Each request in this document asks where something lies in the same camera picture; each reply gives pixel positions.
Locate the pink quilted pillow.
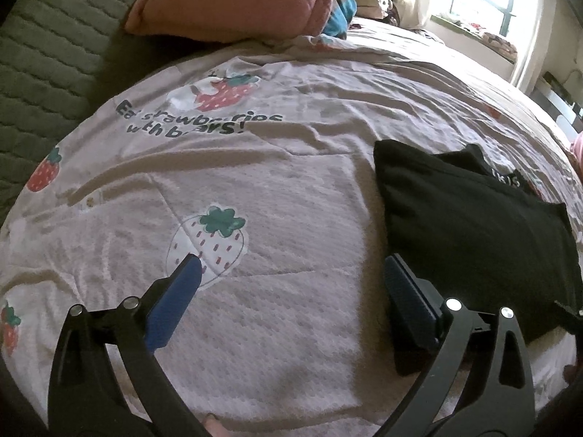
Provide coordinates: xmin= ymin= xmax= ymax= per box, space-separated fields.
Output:
xmin=124 ymin=0 xmax=343 ymax=46

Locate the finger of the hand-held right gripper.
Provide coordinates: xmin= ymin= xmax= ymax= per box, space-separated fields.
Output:
xmin=555 ymin=300 xmax=583 ymax=329

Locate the brown patterned cloth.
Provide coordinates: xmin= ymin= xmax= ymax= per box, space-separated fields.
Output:
xmin=480 ymin=32 xmax=520 ymax=62

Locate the strawberry print bed sheet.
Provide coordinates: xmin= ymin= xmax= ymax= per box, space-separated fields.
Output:
xmin=0 ymin=16 xmax=583 ymax=437

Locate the white desk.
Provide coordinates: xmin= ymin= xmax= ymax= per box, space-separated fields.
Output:
xmin=535 ymin=70 xmax=583 ymax=133

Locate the green quilted headboard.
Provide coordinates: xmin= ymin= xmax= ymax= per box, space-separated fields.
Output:
xmin=0 ymin=0 xmax=183 ymax=219

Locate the blue plaid cloth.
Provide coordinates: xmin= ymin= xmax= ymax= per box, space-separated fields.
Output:
xmin=323 ymin=0 xmax=358 ymax=39

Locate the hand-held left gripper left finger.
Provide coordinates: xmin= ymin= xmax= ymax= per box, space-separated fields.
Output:
xmin=48 ymin=254 xmax=206 ymax=437

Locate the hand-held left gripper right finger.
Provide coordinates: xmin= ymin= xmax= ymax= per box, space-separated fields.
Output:
xmin=378 ymin=255 xmax=535 ymax=437

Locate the black garment with orange trim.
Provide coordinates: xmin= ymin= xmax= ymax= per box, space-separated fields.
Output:
xmin=373 ymin=139 xmax=583 ymax=344

